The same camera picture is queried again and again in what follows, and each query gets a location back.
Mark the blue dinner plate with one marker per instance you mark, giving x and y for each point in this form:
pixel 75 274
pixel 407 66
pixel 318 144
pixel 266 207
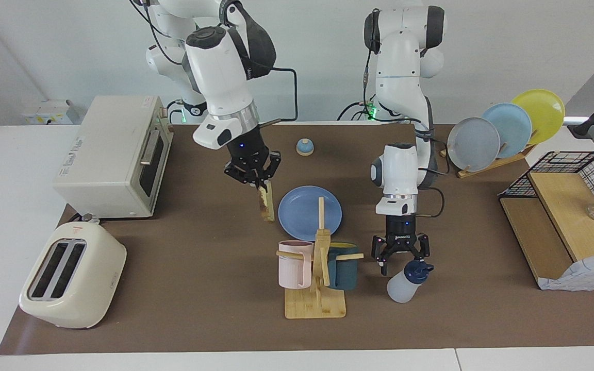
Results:
pixel 302 211

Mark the white wall power box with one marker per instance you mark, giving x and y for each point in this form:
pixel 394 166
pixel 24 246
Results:
pixel 49 112

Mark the dark teal mug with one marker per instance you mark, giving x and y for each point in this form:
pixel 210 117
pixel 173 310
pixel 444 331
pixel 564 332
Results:
pixel 346 273

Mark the white checked cloth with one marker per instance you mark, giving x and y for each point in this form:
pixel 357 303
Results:
pixel 586 273

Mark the grey plate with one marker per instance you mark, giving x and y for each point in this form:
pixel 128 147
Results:
pixel 472 144

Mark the white toaster oven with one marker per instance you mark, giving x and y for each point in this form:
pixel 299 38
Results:
pixel 106 149

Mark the small blue wooden knob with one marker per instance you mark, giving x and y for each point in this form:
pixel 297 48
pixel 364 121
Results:
pixel 304 148

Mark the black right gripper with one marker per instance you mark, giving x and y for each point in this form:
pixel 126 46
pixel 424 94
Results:
pixel 245 152

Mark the wooden shelf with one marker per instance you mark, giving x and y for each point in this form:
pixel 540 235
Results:
pixel 570 216

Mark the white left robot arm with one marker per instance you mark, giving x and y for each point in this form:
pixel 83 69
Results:
pixel 400 67

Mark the wooden mug tree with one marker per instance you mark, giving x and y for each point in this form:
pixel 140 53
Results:
pixel 315 306

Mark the light blue plate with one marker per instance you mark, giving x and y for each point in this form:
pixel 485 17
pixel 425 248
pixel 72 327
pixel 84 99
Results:
pixel 513 126

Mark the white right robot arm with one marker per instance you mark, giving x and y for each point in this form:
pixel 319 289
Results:
pixel 219 77

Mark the squeeze bottle with navy cap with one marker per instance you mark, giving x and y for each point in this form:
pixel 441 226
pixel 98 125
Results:
pixel 400 288

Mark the toasted bread slice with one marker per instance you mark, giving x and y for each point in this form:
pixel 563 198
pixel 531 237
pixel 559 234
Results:
pixel 266 206

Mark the pink ribbed mug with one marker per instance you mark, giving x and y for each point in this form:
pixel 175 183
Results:
pixel 292 268

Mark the cream two-slot toaster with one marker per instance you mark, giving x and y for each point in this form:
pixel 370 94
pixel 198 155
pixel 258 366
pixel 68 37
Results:
pixel 91 288

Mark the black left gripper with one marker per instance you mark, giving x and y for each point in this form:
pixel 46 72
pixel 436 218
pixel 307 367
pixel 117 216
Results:
pixel 400 229

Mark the wooden plate rack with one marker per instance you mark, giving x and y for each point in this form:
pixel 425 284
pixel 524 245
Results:
pixel 488 167

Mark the yellow plate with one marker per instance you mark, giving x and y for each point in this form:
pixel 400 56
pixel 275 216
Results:
pixel 544 111

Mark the brown table mat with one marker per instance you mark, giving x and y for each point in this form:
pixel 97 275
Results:
pixel 199 288

